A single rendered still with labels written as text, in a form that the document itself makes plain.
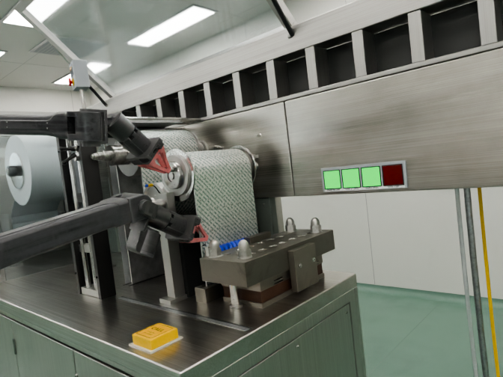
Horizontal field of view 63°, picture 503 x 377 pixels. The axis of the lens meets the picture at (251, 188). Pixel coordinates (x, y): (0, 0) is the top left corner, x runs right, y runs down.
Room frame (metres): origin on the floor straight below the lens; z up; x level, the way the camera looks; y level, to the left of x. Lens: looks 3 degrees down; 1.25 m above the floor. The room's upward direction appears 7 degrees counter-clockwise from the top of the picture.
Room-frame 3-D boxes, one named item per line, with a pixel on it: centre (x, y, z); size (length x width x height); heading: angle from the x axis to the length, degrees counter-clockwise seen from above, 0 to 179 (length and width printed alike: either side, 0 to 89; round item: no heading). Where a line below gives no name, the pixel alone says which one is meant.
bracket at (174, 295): (1.13, 0.26, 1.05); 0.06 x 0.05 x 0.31; 138
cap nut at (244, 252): (0.99, 0.04, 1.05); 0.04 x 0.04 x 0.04
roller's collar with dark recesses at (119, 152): (1.29, 0.40, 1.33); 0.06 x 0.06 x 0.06; 48
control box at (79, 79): (1.53, 0.59, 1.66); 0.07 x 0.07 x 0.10; 33
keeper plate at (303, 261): (1.08, -0.12, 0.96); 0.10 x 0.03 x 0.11; 138
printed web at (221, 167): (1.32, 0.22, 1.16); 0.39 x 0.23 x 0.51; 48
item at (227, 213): (1.19, 0.08, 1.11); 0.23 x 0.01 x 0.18; 138
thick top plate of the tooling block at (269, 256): (1.14, -0.04, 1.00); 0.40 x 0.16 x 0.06; 138
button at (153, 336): (0.86, 0.24, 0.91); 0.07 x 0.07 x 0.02; 48
